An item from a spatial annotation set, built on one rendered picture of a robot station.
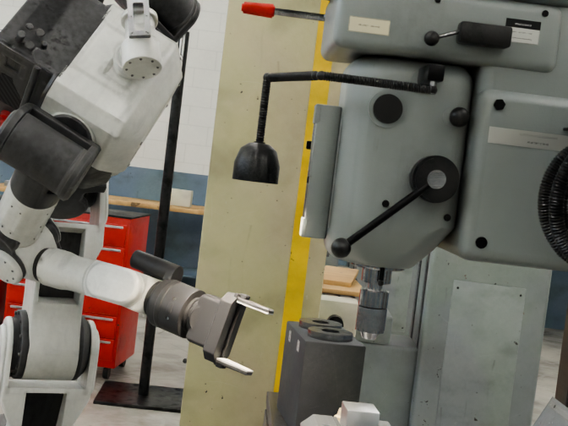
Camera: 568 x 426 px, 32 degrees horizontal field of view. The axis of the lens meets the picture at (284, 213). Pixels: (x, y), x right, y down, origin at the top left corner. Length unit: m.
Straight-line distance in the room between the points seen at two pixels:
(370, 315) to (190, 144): 9.06
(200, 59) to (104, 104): 8.90
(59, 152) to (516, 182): 0.72
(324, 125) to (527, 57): 0.32
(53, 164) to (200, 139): 8.95
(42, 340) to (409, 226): 0.88
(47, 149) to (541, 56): 0.79
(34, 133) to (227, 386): 1.87
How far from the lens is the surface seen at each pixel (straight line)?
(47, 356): 2.10
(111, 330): 6.17
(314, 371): 1.93
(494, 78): 1.53
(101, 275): 1.78
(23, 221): 1.80
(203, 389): 3.40
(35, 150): 1.67
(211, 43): 10.65
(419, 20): 1.50
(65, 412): 2.17
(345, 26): 1.49
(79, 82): 1.76
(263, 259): 3.32
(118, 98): 1.76
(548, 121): 1.54
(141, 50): 1.69
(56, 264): 1.87
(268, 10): 1.69
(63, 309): 2.09
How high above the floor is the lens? 1.46
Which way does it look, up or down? 3 degrees down
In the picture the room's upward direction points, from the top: 7 degrees clockwise
